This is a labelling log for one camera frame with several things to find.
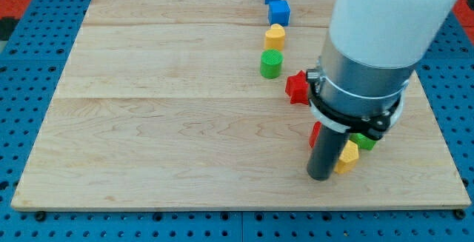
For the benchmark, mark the green block behind tool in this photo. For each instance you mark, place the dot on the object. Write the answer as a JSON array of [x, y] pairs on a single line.
[[362, 141]]

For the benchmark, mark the yellow hexagon block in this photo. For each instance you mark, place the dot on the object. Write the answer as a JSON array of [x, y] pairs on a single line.
[[348, 158]]

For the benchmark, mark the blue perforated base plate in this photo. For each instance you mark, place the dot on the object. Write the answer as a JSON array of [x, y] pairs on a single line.
[[31, 63]]

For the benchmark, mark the red block behind tool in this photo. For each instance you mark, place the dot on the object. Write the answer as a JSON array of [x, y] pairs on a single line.
[[314, 133]]

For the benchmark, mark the light wooden board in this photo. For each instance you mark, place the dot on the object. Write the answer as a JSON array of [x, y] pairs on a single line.
[[161, 107]]

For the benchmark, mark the yellow heart block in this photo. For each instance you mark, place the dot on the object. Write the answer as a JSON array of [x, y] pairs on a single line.
[[274, 38]]

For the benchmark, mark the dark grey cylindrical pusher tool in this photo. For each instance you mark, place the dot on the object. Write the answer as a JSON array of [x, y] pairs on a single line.
[[325, 153]]

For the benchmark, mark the green cylinder block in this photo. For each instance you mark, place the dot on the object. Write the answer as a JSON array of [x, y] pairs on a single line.
[[271, 63]]

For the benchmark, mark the red star block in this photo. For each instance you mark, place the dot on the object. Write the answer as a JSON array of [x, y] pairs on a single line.
[[296, 88]]

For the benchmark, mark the blue cube block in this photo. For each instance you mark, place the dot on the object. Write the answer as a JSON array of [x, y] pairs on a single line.
[[279, 12]]

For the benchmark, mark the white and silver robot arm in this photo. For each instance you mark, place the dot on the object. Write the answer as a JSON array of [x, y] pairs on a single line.
[[370, 52]]

